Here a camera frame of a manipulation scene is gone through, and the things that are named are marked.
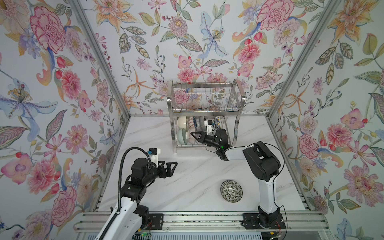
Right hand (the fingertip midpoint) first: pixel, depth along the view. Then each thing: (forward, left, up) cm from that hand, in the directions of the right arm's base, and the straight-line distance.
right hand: (190, 133), depth 90 cm
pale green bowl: (0, +5, -3) cm, 6 cm away
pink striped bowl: (-2, -1, -2) cm, 3 cm away
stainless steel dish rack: (+36, -8, -10) cm, 39 cm away
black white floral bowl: (-28, -24, -16) cm, 40 cm away
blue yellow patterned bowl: (+14, -18, -4) cm, 23 cm away
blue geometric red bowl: (+12, 0, -4) cm, 13 cm away
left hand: (-21, +8, 0) cm, 22 cm away
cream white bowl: (+12, +7, -3) cm, 14 cm away
